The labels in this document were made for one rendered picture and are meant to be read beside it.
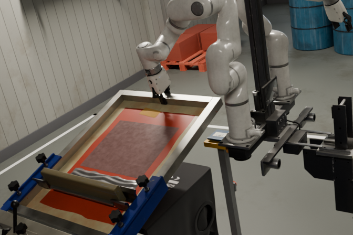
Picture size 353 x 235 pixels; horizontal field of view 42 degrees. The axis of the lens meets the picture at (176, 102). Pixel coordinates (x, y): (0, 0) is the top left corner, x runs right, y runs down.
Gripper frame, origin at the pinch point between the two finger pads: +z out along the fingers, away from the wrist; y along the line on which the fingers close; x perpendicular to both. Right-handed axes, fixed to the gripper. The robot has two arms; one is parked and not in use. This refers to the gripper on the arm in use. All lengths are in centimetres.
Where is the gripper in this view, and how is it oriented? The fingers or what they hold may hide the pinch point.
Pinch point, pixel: (165, 97)
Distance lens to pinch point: 213.8
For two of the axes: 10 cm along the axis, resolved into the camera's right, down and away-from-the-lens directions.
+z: 3.2, 7.8, 5.3
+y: 5.0, -6.2, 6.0
